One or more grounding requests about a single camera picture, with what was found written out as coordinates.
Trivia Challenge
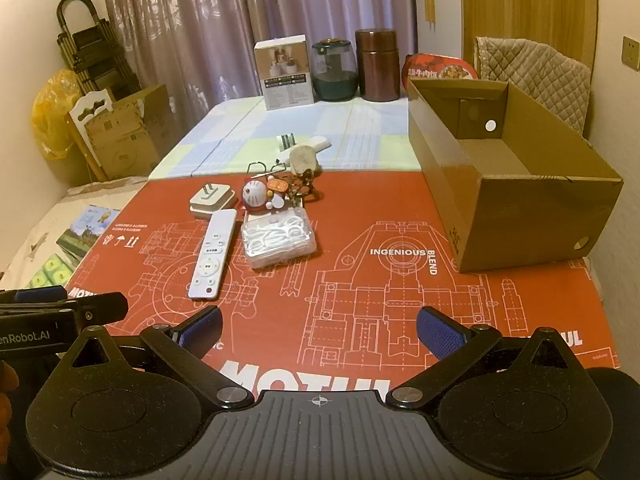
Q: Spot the white product box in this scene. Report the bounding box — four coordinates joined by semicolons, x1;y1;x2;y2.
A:
253;35;315;111

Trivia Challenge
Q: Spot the beige oval plug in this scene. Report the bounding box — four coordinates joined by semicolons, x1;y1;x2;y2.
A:
290;144;321;173

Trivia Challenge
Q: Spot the green glass jar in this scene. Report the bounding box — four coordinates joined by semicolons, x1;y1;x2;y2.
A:
311;38;360;98

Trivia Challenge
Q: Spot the wooden door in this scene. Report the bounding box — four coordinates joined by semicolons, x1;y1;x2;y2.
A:
459;0;598;68

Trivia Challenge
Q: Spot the pastel checkered cloth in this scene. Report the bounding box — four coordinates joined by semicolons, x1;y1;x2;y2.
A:
148;95;423;178

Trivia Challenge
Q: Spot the black folding step ladder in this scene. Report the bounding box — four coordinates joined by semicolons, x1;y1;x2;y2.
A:
56;0;143;106

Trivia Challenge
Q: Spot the beige quilted cushion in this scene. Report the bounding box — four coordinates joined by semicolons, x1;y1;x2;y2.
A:
472;36;592;136

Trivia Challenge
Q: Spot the white plug adapter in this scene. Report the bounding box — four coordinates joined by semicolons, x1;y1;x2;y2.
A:
189;182;236;220

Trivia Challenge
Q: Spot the green tissue pack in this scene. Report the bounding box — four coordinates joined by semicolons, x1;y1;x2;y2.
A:
22;255;76;291

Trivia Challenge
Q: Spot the white carved chair back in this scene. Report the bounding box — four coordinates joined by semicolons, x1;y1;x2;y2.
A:
65;87;116;181

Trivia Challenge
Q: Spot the mauve patterned curtain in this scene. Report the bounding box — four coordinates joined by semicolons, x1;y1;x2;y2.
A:
100;0;418;126

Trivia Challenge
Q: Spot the closed brown cardboard box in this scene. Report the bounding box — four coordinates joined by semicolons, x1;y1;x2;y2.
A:
82;84;176;181

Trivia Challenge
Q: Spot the yellow plastic bag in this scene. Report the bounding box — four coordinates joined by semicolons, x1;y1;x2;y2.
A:
31;70;83;161

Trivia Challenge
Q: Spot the beige wall socket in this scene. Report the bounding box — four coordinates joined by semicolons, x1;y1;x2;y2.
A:
621;36;640;71

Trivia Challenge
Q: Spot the red printed cardboard sheet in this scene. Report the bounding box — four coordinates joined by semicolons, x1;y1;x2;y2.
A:
65;170;621;401

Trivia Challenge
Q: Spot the bronze key ring ornament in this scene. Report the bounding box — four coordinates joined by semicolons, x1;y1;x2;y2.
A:
280;169;321;206

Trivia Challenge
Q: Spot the brown cardboard box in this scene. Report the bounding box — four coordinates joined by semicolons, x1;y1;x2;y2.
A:
407;76;624;274
82;84;176;181

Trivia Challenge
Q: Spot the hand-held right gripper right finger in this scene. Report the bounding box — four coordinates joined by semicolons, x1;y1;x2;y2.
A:
387;306;586;409

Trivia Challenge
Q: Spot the red instant food bowl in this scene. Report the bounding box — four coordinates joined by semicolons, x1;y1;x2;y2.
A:
401;52;478;86

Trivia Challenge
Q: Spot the white patterned bed sheet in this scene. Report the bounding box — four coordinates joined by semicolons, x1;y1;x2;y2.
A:
0;177;151;291

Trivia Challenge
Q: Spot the clear box of floss picks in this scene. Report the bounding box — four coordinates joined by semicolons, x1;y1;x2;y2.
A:
241;208;318;270

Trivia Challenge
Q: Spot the red and blue toy figure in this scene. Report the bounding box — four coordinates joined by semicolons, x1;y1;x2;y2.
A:
241;175;288;211

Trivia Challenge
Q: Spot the white remote control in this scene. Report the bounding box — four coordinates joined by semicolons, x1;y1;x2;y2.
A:
190;210;237;302

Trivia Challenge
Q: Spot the colourful picture box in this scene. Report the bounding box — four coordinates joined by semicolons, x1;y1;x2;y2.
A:
56;204;113;261

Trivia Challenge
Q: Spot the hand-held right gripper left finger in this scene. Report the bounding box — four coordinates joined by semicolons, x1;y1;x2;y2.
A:
60;306;255;409

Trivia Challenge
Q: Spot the brown metal canister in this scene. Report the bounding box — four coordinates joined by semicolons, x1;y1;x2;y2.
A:
355;28;401;102

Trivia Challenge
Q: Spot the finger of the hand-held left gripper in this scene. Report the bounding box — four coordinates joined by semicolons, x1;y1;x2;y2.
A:
0;285;68;305
0;292;127;326

